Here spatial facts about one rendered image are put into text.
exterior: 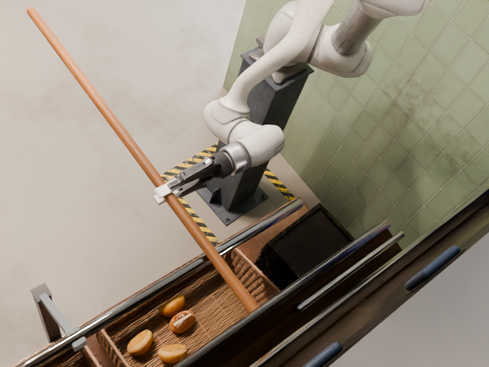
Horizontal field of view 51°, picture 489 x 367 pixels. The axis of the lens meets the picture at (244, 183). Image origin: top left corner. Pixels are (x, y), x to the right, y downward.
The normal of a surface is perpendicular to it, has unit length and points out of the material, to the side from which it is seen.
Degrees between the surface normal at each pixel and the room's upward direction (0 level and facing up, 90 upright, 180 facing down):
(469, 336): 0
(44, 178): 0
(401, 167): 90
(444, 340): 0
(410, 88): 90
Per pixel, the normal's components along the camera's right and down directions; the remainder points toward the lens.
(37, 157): 0.22, -0.52
